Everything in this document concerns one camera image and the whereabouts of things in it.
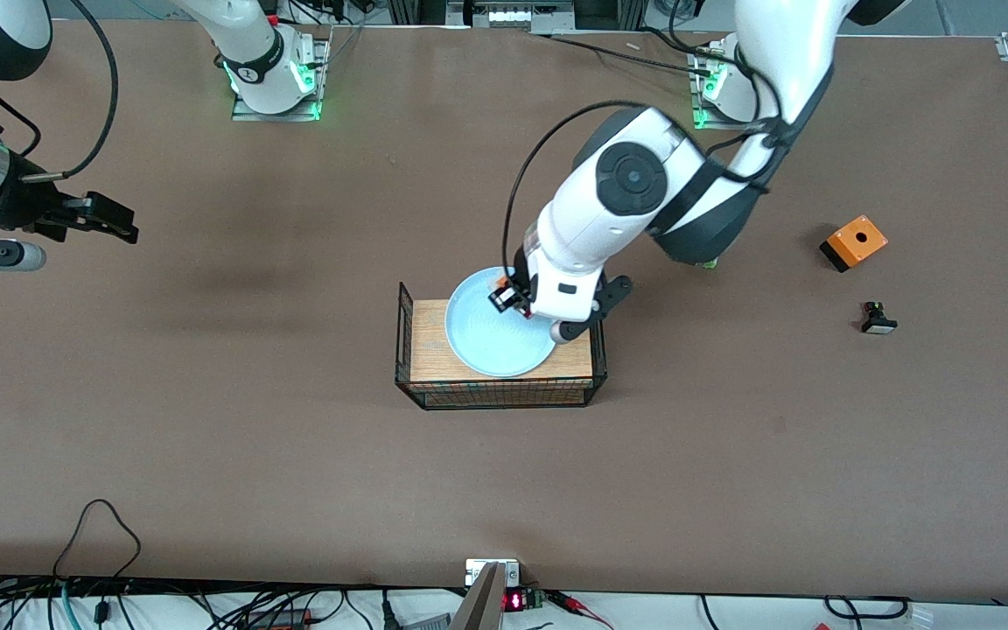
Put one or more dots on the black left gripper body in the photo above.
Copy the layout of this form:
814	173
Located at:
519	266

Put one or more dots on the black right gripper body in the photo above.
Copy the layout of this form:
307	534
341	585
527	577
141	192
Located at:
21	203

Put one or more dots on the light blue round plate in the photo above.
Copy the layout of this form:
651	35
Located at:
486	337

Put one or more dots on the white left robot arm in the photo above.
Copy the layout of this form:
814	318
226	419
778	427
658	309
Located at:
635	179

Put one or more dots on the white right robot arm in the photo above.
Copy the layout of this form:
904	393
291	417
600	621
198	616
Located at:
263	61

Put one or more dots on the orange button box with hole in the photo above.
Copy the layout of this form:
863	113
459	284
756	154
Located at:
856	241

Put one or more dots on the black button with white cap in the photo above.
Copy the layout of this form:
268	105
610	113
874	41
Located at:
877	320

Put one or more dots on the small white box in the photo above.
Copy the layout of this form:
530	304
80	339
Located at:
479	569

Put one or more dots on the circuit board red display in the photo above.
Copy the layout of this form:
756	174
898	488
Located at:
517	601

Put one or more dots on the red probe lead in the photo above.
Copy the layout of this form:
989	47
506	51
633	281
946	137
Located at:
578	605

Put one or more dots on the black power adapter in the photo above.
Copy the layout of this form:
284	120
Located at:
281	619

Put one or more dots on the metal base plate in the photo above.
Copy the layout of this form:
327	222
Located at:
246	111
703	118

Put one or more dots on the aluminium frame with white strip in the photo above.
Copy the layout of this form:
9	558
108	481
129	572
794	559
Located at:
517	16

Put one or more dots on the grey camera mount bar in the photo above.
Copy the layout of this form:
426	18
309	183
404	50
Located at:
479	608

